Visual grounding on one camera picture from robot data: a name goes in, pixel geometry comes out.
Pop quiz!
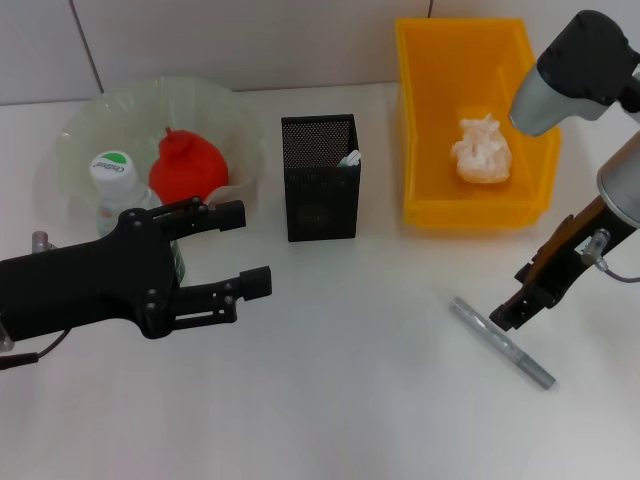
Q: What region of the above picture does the yellow plastic bin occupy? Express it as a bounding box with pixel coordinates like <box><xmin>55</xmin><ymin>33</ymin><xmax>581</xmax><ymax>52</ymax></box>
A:
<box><xmin>394</xmin><ymin>17</ymin><xmax>562</xmax><ymax>231</ymax></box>

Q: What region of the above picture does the right gripper cable with plug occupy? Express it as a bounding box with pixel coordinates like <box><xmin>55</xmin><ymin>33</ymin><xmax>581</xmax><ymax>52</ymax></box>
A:
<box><xmin>579</xmin><ymin>228</ymin><xmax>640</xmax><ymax>284</ymax></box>

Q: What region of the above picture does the black mesh pen holder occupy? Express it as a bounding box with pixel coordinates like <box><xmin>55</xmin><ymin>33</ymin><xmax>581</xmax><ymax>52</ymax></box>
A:
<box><xmin>281</xmin><ymin>113</ymin><xmax>362</xmax><ymax>243</ymax></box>

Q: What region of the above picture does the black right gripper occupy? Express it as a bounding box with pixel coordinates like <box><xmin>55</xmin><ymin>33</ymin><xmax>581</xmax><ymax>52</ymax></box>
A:
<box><xmin>488</xmin><ymin>194</ymin><xmax>627</xmax><ymax>332</ymax></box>

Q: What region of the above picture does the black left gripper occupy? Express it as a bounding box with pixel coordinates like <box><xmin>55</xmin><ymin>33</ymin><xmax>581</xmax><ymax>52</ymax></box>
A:
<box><xmin>0</xmin><ymin>208</ymin><xmax>181</xmax><ymax>341</ymax></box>

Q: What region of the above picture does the pale green glass fruit plate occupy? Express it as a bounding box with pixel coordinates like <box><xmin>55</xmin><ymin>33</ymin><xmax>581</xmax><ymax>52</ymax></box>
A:
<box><xmin>54</xmin><ymin>75</ymin><xmax>265</xmax><ymax>221</ymax></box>

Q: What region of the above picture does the orange fruit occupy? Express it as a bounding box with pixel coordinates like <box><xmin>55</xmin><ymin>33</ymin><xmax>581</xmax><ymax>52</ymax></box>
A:
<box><xmin>148</xmin><ymin>126</ymin><xmax>231</xmax><ymax>207</ymax></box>

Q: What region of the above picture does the clear green-label water bottle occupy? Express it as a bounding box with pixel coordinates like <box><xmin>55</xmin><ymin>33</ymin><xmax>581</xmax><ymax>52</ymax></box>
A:
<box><xmin>89</xmin><ymin>149</ymin><xmax>187</xmax><ymax>281</ymax></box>

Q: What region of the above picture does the grey pen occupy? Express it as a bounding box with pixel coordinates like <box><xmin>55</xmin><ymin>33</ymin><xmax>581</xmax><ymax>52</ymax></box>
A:
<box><xmin>448</xmin><ymin>295</ymin><xmax>557</xmax><ymax>390</ymax></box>

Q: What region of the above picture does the white paper ball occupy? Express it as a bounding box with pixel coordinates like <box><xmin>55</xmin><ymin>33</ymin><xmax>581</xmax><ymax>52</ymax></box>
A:
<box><xmin>451</xmin><ymin>113</ymin><xmax>515</xmax><ymax>185</ymax></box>

